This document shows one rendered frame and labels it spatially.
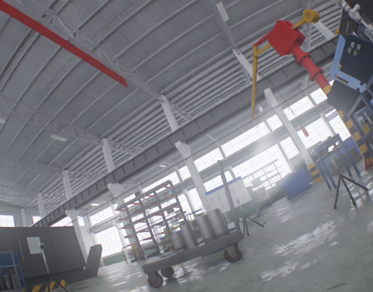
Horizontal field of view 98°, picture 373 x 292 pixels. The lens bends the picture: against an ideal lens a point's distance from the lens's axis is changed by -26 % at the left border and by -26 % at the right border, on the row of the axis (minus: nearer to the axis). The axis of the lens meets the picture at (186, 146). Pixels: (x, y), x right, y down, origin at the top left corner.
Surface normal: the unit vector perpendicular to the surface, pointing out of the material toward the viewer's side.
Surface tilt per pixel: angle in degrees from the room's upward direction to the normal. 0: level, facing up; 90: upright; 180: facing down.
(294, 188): 93
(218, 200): 90
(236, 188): 90
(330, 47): 90
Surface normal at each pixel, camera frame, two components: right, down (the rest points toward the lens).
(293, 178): -0.25, -0.24
